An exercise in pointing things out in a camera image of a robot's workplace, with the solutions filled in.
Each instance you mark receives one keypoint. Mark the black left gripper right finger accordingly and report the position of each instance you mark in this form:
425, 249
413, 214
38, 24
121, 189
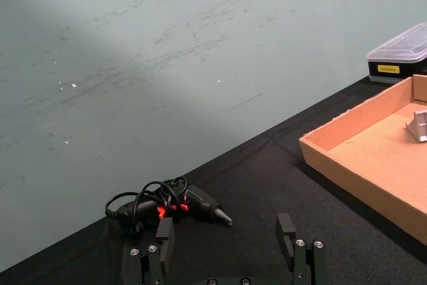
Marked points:
293, 248

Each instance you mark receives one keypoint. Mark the small white plastic piece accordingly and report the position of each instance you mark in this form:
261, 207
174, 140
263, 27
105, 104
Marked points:
418, 126

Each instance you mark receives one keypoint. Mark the black table cloth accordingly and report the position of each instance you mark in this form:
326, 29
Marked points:
253, 205

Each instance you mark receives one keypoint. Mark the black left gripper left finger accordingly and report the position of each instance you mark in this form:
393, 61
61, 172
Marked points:
165, 241

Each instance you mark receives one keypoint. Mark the shallow brown cardboard tray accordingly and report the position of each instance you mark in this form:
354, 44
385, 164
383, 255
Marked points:
370, 155

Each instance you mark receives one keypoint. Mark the clear plastic case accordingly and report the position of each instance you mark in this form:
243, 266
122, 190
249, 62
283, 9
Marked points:
398, 56

